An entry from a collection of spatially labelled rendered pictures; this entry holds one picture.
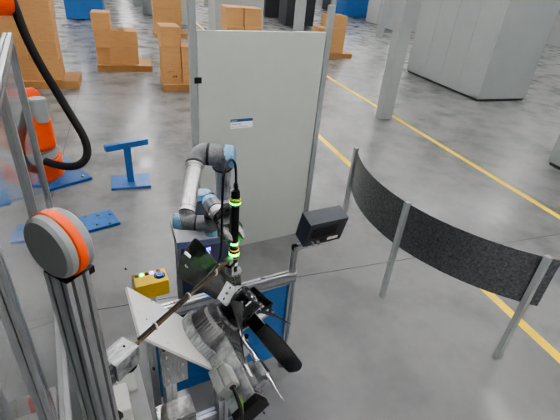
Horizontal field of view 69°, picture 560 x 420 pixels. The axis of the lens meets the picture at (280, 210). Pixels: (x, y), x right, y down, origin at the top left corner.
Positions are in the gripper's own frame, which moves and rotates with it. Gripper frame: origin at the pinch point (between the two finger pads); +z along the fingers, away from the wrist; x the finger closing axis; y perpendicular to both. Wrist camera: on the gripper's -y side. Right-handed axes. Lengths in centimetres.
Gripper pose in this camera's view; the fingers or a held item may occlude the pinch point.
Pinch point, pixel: (237, 237)
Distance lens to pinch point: 165.9
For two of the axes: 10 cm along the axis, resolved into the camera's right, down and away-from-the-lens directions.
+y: -0.8, 8.6, 5.1
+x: -8.9, 1.7, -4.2
